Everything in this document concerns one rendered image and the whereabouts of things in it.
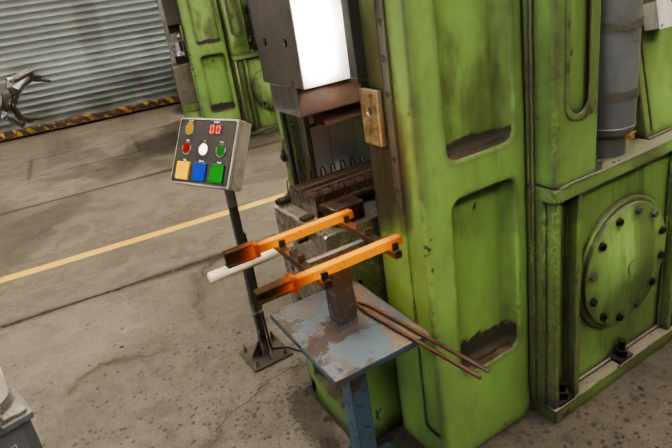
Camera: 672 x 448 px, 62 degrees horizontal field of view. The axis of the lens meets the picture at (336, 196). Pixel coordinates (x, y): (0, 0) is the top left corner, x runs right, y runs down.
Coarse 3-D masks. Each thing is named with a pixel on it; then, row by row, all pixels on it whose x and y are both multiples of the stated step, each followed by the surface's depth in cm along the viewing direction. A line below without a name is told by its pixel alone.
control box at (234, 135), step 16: (208, 128) 231; (224, 128) 226; (240, 128) 224; (192, 144) 235; (208, 144) 230; (224, 144) 225; (240, 144) 225; (176, 160) 239; (192, 160) 234; (208, 160) 229; (224, 160) 224; (240, 160) 226; (208, 176) 228; (224, 176) 223; (240, 176) 227
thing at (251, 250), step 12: (336, 216) 164; (300, 228) 160; (312, 228) 160; (324, 228) 162; (252, 240) 155; (264, 240) 156; (276, 240) 155; (288, 240) 157; (228, 252) 149; (240, 252) 151; (252, 252) 153; (228, 264) 150; (240, 264) 151
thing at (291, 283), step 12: (384, 240) 145; (396, 240) 145; (348, 252) 142; (360, 252) 141; (372, 252) 142; (324, 264) 138; (336, 264) 138; (348, 264) 139; (288, 276) 134; (300, 276) 134; (312, 276) 135; (264, 288) 131; (276, 288) 131; (288, 288) 133; (264, 300) 130
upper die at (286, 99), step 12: (276, 84) 189; (336, 84) 184; (348, 84) 187; (360, 84) 189; (276, 96) 192; (288, 96) 184; (300, 96) 178; (312, 96) 181; (324, 96) 183; (336, 96) 185; (348, 96) 188; (276, 108) 195; (288, 108) 186; (300, 108) 180; (312, 108) 182; (324, 108) 184
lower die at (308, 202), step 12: (348, 168) 217; (360, 168) 209; (312, 180) 211; (324, 180) 203; (348, 180) 202; (360, 180) 200; (372, 180) 202; (300, 192) 200; (312, 192) 196; (324, 192) 194; (336, 192) 195; (348, 192) 198; (300, 204) 203; (312, 204) 194
